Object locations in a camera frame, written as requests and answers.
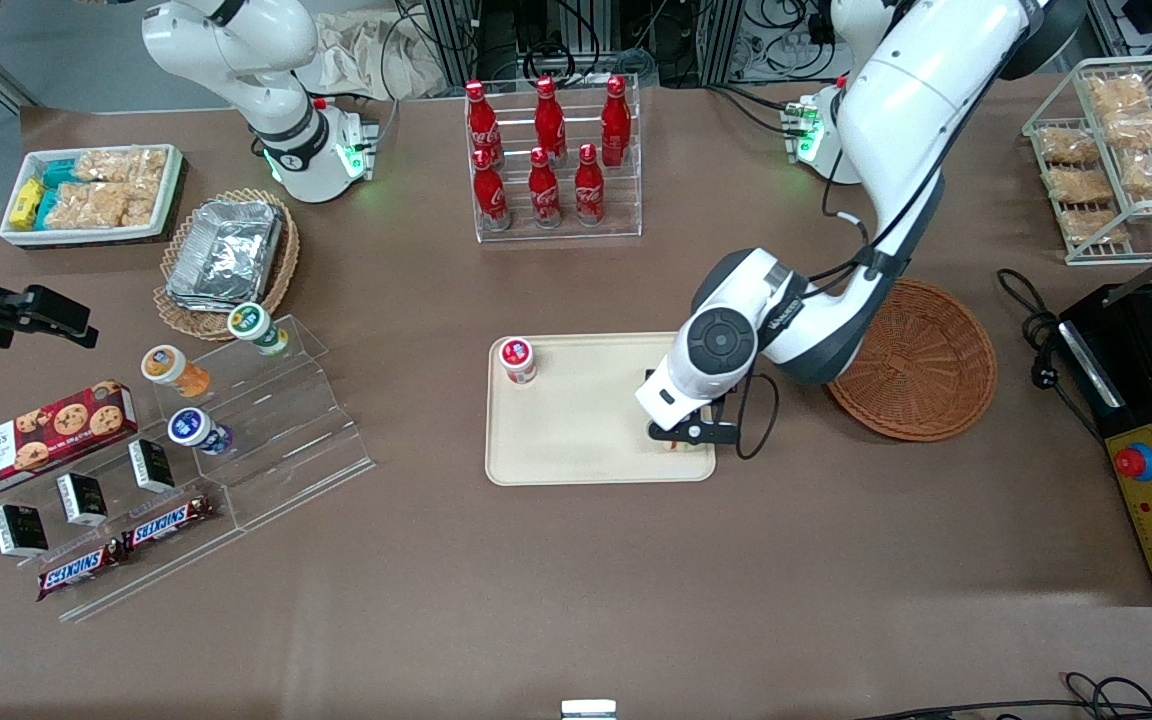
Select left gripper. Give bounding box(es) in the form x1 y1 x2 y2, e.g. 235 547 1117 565
634 348 737 426

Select beige plastic tray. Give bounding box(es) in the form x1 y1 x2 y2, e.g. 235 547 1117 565
484 331 717 487

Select light tan wicker basket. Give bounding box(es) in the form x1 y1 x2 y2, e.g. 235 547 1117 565
153 188 301 342

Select brown round wicker basket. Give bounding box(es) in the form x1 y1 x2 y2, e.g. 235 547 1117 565
824 279 999 443

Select yellow snack pack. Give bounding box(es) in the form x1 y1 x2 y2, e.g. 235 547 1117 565
8 178 45 231

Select orange lid yogurt cup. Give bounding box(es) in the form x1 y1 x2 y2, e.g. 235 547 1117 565
141 344 212 400

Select red Walkers cookie box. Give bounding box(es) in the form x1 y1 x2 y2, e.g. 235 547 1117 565
0 380 139 503

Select red lid yogurt cup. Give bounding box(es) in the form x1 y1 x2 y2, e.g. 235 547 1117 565
498 337 538 386

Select white rectangular snack bin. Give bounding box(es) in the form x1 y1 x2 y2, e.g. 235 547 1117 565
0 144 185 247

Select blue lid yogurt cup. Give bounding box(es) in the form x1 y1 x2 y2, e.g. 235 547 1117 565
167 407 235 458

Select small black white box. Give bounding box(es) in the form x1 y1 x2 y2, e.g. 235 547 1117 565
0 503 50 558
128 438 177 494
56 473 109 528

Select clear acrylic bottle rack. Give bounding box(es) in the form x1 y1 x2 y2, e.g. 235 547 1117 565
463 72 644 244

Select stacked aluminium foil containers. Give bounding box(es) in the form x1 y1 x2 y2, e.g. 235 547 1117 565
166 200 285 311

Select green lid yogurt cup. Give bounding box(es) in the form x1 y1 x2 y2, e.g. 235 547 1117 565
227 302 290 358

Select red cola bottle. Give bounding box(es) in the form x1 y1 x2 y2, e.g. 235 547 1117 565
600 75 633 168
573 143 608 227
464 80 504 169
533 76 568 161
527 147 565 230
473 148 513 232

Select Snickers chocolate bar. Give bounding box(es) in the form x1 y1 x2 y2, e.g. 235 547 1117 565
121 493 218 553
36 540 127 603

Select clear acrylic step display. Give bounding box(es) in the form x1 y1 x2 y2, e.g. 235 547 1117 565
56 315 377 623

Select beige cloth bag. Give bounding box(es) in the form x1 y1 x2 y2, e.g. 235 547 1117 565
294 10 449 101

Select black tabletop appliance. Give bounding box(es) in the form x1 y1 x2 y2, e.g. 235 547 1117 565
1058 283 1152 608

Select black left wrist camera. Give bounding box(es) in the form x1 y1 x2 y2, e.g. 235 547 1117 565
647 398 741 447

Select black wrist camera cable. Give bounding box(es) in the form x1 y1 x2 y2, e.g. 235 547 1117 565
734 100 967 462

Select black arm base cable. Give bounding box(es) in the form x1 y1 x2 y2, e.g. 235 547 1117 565
706 83 803 137

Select aluminium frame equipment rack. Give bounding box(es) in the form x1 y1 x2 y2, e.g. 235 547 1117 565
416 0 749 91

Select black power cable with plug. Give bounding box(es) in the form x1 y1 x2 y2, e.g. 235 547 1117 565
996 268 1107 443

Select black floor cables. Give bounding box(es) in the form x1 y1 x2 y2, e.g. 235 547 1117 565
856 672 1152 720

